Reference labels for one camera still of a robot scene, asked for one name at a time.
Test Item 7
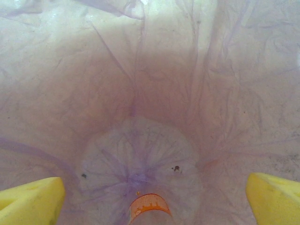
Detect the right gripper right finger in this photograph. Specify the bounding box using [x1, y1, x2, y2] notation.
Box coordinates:
[245, 172, 300, 225]

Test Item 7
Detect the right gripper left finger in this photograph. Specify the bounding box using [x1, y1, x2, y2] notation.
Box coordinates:
[0, 177, 66, 225]

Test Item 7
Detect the clear bottle orange label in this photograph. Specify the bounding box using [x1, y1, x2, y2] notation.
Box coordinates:
[127, 193, 174, 225]

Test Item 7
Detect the translucent plastic bin liner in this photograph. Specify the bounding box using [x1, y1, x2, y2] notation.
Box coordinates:
[0, 0, 300, 225]

